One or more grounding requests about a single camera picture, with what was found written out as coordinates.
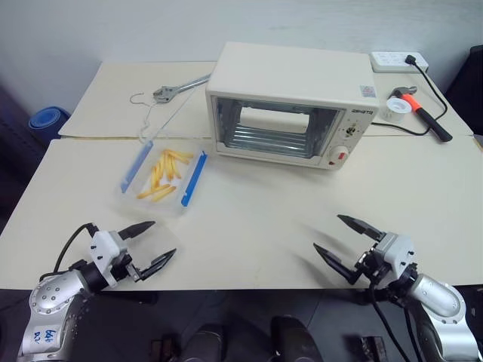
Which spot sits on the dark purple furniture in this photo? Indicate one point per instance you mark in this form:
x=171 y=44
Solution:
x=17 y=151

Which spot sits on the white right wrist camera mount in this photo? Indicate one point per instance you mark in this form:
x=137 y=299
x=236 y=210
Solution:
x=400 y=252

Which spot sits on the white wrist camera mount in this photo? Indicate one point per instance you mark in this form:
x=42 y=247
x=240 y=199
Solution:
x=400 y=252
x=103 y=245

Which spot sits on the black chair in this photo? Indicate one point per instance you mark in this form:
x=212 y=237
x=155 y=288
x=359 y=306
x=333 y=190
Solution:
x=466 y=90

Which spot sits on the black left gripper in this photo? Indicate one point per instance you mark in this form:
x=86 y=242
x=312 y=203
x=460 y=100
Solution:
x=122 y=269

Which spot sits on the dark rounded shape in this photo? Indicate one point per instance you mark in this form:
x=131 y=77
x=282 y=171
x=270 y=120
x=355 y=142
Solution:
x=292 y=339

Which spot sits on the metal oven rack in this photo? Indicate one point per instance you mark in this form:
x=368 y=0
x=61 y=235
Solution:
x=264 y=137

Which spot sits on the blue container clip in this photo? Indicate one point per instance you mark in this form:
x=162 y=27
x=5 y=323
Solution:
x=194 y=179
x=134 y=169

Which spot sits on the cream toaster oven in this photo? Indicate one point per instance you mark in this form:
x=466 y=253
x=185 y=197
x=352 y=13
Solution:
x=287 y=71

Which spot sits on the blue rolled foam mat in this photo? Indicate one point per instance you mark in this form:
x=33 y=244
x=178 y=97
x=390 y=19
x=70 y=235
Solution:
x=47 y=122

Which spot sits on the clear tray with blue handles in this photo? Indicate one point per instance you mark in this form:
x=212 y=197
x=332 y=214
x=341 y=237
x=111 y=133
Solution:
x=128 y=201

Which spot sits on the white knob with red mark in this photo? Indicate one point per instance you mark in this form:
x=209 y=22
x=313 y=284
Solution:
x=338 y=154

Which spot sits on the small clear cup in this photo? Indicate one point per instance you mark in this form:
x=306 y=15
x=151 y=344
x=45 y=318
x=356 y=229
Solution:
x=397 y=111

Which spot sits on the silver adjustable wrench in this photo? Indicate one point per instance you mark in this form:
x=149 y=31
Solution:
x=177 y=88

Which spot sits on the yellow french fry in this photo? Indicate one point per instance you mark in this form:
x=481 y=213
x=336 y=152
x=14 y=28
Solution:
x=164 y=194
x=179 y=153
x=174 y=169
x=182 y=159
x=155 y=174
x=152 y=191
x=168 y=167

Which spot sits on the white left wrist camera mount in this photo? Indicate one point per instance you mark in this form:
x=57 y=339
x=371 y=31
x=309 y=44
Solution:
x=103 y=245

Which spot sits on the white power strip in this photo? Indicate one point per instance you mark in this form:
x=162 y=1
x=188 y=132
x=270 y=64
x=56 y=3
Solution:
x=388 y=60

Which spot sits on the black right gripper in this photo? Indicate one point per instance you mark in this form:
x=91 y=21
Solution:
x=371 y=265

